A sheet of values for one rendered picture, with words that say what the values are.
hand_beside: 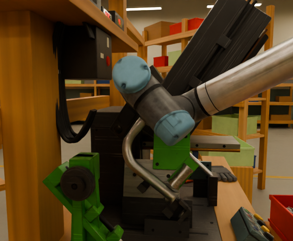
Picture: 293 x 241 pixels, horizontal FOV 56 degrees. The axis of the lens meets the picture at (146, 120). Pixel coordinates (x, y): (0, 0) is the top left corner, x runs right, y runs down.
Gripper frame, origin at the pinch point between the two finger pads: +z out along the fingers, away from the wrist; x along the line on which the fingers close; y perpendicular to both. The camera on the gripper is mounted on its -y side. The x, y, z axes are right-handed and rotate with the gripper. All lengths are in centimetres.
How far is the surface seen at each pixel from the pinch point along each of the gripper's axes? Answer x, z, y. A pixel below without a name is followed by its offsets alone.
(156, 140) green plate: -7.1, 2.8, -2.0
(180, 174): -19.9, -0.1, -4.6
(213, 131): -12, 285, 77
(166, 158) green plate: -13.2, 3.2, -3.8
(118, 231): -18.0, -16.9, -24.7
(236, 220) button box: -40.9, 6.0, -3.1
